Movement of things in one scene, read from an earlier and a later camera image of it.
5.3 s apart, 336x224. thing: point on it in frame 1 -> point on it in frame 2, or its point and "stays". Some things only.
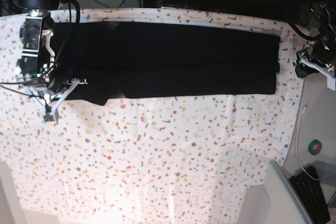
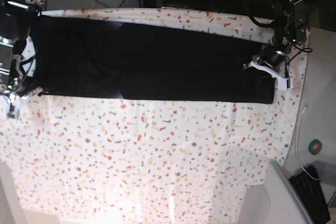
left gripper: x=56 y=83 -> x=28 y=89
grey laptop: x=286 y=206 stays
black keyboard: x=311 y=195 stays
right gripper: x=315 y=53 -> x=274 y=53
